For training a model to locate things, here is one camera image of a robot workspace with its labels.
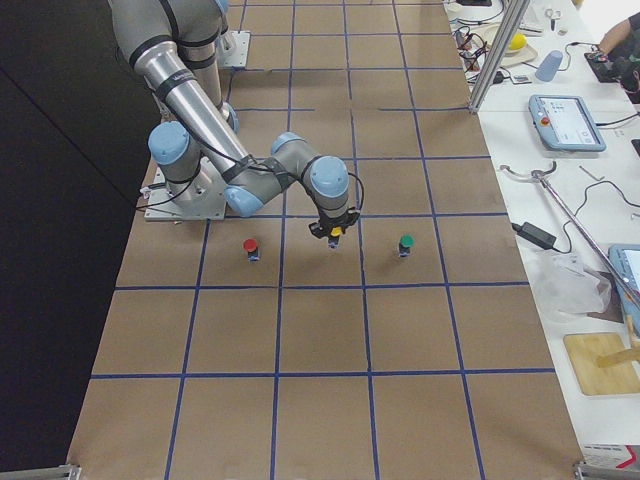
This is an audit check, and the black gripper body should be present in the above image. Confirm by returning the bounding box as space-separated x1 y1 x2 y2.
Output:
313 207 360 233

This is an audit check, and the yellow push button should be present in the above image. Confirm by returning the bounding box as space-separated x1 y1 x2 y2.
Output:
327 226 344 249

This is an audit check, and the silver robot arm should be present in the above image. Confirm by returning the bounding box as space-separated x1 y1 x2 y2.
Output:
111 1 360 243

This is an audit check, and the green push button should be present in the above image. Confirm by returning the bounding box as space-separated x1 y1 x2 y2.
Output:
398 234 415 258

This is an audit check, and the red push button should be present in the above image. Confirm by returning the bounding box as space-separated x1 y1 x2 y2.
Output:
243 238 261 262

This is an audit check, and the brown paper table mat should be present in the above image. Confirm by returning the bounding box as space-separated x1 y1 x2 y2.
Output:
68 1 580 479

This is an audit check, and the black power adapter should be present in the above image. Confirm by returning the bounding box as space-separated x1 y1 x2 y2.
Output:
512 222 556 250

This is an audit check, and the metal reacher stick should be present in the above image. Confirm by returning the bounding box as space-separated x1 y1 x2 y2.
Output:
499 160 639 307

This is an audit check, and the clear plastic bag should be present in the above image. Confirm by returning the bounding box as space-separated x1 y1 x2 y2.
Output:
533 253 611 314

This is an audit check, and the blue teach pendant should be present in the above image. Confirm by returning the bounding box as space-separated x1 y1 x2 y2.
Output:
608 244 639 336
528 95 606 152

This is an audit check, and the yellow lemon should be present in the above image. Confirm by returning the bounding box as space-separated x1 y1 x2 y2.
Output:
507 33 528 53

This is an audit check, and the blue plastic cup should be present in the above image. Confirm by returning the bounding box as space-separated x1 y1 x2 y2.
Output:
535 50 564 82

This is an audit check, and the wooden cutting board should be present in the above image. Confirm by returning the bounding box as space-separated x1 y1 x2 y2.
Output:
563 333 639 396

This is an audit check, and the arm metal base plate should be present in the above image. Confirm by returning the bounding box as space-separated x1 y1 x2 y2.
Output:
217 30 251 70
144 157 226 222

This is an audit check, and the aluminium frame post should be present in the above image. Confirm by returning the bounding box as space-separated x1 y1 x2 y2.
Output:
468 0 529 114

